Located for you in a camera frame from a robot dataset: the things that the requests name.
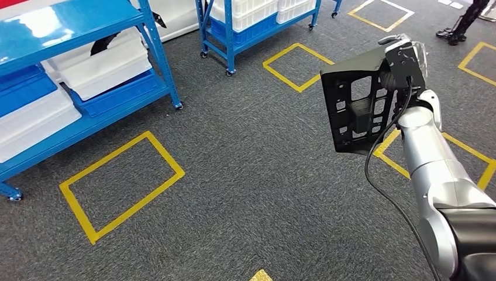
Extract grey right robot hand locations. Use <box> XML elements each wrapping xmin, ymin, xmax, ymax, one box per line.
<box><xmin>377</xmin><ymin>33</ymin><xmax>428</xmax><ymax>78</ymax></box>

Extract long black plastic part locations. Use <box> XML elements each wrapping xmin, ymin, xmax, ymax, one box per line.
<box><xmin>320</xmin><ymin>44</ymin><xmax>404</xmax><ymax>156</ymax></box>

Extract blue metal shelf rack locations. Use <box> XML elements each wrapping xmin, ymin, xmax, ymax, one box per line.
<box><xmin>0</xmin><ymin>0</ymin><xmax>185</xmax><ymax>203</ymax></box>
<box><xmin>195</xmin><ymin>0</ymin><xmax>344</xmax><ymax>77</ymax></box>

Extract person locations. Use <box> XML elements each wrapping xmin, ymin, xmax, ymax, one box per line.
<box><xmin>436</xmin><ymin>0</ymin><xmax>491</xmax><ymax>46</ymax></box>

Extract white plastic crate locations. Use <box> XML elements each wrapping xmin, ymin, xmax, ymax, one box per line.
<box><xmin>211</xmin><ymin>0</ymin><xmax>279</xmax><ymax>33</ymax></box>
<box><xmin>275</xmin><ymin>0</ymin><xmax>316</xmax><ymax>25</ymax></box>
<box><xmin>0</xmin><ymin>110</ymin><xmax>83</xmax><ymax>165</ymax></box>
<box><xmin>40</xmin><ymin>28</ymin><xmax>145</xmax><ymax>74</ymax></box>
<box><xmin>0</xmin><ymin>89</ymin><xmax>81</xmax><ymax>145</ymax></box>
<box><xmin>60</xmin><ymin>42</ymin><xmax>153</xmax><ymax>102</ymax></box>

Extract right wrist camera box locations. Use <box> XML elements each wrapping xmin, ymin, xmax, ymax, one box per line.
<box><xmin>378</xmin><ymin>40</ymin><xmax>427</xmax><ymax>94</ymax></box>

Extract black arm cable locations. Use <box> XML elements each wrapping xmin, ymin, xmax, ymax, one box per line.
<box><xmin>364</xmin><ymin>76</ymin><xmax>443</xmax><ymax>281</ymax></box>

